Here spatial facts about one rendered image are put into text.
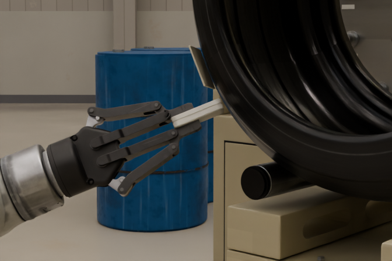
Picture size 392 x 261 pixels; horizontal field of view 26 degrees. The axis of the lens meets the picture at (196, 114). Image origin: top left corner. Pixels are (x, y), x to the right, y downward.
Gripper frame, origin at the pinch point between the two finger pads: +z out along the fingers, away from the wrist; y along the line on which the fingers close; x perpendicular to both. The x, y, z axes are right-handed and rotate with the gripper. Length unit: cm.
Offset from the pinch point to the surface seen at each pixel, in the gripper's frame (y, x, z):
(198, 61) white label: -6.7, 0.7, 2.8
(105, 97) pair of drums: -108, -329, -27
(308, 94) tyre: -0.1, -15.1, 17.4
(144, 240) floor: -28, -328, -35
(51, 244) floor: -43, -318, -79
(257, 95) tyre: 2.2, 6.6, 7.6
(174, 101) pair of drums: -90, -324, 7
